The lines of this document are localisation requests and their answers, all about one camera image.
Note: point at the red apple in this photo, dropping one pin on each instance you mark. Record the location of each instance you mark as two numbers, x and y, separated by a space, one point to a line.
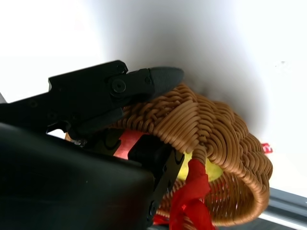
124 146

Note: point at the red printed ribbon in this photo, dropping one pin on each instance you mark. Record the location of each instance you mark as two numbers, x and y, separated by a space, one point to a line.
192 201

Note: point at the stemless green fruit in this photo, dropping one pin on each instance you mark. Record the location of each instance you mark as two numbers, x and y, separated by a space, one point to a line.
214 171

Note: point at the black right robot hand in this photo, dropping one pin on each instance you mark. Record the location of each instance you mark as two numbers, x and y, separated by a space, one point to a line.
72 179

